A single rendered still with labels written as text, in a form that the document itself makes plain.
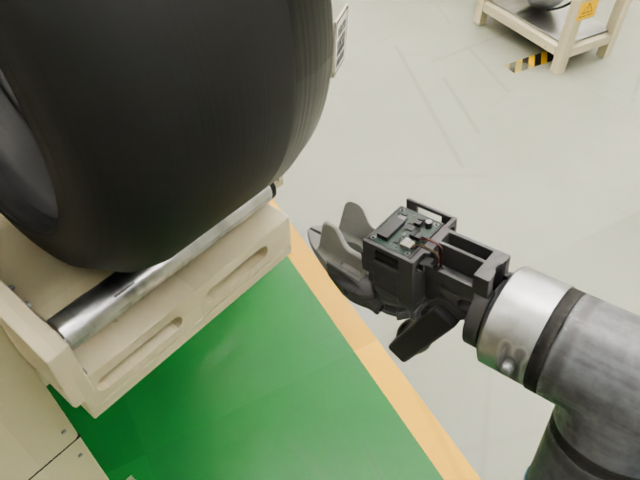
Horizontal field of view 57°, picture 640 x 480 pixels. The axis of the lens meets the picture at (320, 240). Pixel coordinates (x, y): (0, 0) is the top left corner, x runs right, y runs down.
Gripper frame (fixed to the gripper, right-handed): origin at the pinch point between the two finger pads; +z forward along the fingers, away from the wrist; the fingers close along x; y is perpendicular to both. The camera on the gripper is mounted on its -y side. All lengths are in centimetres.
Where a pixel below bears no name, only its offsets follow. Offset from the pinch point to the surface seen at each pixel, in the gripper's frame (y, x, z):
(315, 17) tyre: 21.4, -5.0, 2.1
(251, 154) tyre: 11.5, 3.7, 3.8
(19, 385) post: -17.3, 28.1, 27.3
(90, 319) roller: -7.3, 19.3, 18.7
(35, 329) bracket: -3.7, 24.5, 18.6
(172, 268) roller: -8.4, 7.8, 18.4
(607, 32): -83, -251, 47
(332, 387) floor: -97, -32, 35
